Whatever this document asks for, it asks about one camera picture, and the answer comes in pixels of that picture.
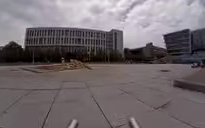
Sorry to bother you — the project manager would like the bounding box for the vehicle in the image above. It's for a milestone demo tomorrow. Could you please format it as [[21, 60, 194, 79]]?
[[190, 60, 205, 69]]

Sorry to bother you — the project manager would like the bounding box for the large pale curved building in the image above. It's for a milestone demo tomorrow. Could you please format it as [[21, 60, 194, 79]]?
[[24, 26, 125, 56]]

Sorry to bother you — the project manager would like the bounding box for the low brown building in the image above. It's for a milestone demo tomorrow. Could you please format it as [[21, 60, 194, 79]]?
[[124, 42, 168, 63]]

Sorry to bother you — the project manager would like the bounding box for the kerbed grass bed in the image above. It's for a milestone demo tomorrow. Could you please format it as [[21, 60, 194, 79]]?
[[173, 64, 205, 96]]

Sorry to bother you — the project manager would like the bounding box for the grey concrete slab plaza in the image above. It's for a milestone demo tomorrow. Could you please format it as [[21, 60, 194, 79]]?
[[0, 63, 205, 128]]

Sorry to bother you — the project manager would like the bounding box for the robot's own part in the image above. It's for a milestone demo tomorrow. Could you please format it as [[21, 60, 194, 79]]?
[[128, 116, 141, 128], [67, 118, 79, 128]]

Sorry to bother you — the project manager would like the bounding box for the pile of rubble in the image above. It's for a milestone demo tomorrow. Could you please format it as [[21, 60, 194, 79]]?
[[54, 59, 94, 72]]

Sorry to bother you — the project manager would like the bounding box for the row of dark trees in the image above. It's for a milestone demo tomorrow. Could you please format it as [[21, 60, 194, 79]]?
[[0, 37, 126, 64]]

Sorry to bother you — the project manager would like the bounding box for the dark glass building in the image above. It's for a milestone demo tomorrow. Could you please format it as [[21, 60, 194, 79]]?
[[162, 23, 205, 64]]

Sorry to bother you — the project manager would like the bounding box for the dark manhole cover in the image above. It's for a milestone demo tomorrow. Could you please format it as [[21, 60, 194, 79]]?
[[159, 68, 171, 73]]

